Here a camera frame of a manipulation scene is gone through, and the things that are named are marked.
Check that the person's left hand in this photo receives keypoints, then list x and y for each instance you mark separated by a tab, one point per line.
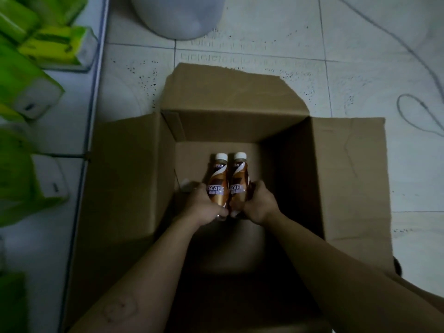
204	208

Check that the person's right hand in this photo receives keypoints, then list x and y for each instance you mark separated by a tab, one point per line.
260	204

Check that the brown cardboard box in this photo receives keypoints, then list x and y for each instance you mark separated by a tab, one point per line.
347	169

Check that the person's right forearm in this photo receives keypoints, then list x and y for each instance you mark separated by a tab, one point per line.
347	284

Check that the person's left forearm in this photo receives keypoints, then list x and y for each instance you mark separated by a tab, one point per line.
149	284

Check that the person's right shoe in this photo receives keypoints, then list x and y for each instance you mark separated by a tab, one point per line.
397	267

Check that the person's right leg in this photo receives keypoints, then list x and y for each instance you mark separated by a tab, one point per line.
430	291

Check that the white plastic bucket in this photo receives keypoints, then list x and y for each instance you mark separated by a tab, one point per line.
177	17

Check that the pile of green tissue packets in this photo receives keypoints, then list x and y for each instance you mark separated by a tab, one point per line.
20	72

